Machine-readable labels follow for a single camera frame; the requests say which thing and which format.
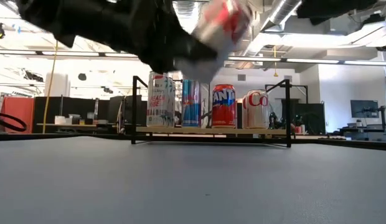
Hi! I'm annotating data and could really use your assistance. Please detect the wooden shelf black metal frame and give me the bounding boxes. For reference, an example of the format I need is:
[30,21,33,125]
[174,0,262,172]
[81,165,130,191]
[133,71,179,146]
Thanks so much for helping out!
[131,75,309,149]

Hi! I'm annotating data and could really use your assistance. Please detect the yellow hanging pendant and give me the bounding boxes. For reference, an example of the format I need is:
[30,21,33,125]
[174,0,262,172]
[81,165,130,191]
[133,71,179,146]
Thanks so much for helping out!
[273,45,279,78]

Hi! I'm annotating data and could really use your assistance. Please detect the wooden background bench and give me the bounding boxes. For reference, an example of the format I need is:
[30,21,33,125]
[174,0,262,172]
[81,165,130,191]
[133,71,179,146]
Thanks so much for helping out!
[36,123,119,128]

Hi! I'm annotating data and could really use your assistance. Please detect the silver ventilation duct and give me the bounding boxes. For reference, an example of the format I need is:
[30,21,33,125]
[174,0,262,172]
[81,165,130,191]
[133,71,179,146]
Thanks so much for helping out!
[242,0,306,68]

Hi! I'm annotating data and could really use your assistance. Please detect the red Fanta can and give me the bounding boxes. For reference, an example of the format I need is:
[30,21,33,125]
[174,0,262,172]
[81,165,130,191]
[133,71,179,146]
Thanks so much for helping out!
[211,83,237,129]

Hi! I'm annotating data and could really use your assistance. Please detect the blue grey table mat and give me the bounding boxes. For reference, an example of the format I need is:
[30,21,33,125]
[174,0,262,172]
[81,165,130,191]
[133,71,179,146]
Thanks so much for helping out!
[0,136,386,224]

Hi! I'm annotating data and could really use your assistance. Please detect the black can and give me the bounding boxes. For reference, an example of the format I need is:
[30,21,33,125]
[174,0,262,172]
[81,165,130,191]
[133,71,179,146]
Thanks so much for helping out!
[146,71,176,128]

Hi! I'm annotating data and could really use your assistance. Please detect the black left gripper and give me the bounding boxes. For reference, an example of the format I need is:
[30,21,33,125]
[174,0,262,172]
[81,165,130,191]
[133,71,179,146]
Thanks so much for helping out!
[14,0,181,63]

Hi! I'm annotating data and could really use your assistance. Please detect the black looped cable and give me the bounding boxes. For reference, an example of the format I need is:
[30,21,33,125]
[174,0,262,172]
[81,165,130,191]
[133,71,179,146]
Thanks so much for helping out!
[0,111,28,133]

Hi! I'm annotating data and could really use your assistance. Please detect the black room divider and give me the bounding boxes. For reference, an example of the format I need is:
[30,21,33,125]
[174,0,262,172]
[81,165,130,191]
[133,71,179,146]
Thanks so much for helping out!
[33,95,148,127]

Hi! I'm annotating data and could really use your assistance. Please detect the long ceiling light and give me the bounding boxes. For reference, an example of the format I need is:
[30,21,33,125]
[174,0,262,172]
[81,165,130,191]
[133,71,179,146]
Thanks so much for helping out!
[227,55,386,67]
[0,49,139,58]

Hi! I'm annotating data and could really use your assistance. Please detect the orange room panel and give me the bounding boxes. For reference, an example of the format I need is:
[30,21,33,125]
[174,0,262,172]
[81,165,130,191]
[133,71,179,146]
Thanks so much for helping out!
[0,96,35,134]

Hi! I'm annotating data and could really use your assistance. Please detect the blue silver Red Bull can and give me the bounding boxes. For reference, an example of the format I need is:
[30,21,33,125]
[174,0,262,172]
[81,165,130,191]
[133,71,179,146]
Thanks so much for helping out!
[181,78,202,128]

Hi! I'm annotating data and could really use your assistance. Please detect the white containers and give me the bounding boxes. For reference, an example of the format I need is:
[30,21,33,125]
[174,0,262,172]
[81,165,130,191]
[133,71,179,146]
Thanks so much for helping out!
[54,114,73,126]

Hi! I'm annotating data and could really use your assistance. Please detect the black room panel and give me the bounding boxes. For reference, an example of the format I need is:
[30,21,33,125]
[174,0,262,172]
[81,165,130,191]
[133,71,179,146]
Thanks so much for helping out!
[292,102,326,135]

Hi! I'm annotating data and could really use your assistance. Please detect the dark wall monitor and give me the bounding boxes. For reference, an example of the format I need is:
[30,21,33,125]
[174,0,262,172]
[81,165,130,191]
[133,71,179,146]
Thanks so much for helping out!
[350,99,380,119]

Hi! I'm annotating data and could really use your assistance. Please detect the background desk with equipment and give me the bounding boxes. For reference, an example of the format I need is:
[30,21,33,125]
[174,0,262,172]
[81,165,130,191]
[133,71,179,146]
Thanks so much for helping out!
[325,123,386,143]

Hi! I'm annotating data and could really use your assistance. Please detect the yellow cable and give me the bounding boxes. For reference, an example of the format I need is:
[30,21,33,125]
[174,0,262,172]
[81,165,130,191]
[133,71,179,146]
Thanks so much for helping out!
[42,40,59,134]

